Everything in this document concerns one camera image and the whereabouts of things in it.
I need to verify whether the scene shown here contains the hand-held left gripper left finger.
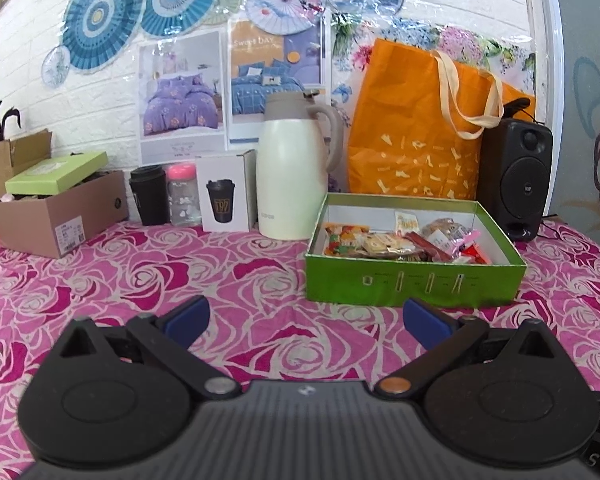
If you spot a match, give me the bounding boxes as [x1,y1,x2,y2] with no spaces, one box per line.
[47,295,241,401]

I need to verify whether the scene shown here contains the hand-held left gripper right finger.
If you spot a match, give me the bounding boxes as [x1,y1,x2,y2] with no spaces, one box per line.
[375,297,576,401]

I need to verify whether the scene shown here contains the green cardboard box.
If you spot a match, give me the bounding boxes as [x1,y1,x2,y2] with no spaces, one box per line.
[305,192,527,308]

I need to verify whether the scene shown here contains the pile of mixed snacks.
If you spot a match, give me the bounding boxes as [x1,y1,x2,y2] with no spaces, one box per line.
[322,211,493,265]

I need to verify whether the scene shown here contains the pink rose blanket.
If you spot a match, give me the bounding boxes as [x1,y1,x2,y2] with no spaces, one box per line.
[0,217,600,480]

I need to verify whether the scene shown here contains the pink-lid clear bottle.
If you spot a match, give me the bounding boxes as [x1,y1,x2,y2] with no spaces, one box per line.
[166,162,202,227]

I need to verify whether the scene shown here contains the black travel cup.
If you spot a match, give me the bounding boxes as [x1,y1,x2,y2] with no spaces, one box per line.
[129,165,171,227]

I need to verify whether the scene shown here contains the white cup carton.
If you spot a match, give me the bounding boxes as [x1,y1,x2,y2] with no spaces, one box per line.
[195,149,258,233]

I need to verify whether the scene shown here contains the black speaker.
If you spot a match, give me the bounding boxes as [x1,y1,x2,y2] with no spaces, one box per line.
[477,97,554,242]

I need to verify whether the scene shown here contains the brown cardboard shoe box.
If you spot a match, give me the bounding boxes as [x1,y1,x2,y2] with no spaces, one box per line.
[0,170,130,260]

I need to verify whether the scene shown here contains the cream thermos jug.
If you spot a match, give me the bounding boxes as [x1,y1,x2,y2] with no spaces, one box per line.
[256,89,344,241]

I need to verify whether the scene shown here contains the orange tote bag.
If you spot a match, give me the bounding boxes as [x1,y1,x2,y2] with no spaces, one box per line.
[347,37,537,201]

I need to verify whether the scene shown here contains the green box lid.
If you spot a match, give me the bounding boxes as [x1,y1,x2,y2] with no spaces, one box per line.
[4,151,108,196]

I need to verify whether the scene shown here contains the purple bedding poster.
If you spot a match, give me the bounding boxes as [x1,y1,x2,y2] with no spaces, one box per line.
[137,30,227,161]

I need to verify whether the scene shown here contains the open cardboard box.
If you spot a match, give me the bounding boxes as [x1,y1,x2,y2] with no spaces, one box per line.
[0,129,53,196]

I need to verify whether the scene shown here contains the blue bedding poster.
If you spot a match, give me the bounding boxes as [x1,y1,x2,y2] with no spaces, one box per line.
[227,15,328,141]

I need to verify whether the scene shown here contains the floral poster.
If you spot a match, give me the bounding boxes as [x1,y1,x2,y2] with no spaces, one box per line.
[330,12,537,111]

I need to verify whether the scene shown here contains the small pale paper fan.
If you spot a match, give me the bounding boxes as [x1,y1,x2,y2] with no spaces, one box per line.
[41,45,72,88]

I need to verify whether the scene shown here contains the large blue paper fan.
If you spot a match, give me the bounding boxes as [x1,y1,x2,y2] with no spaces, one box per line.
[62,0,148,73]

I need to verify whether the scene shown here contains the white painted paper fan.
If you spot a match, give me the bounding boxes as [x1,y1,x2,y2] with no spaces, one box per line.
[245,0,326,36]

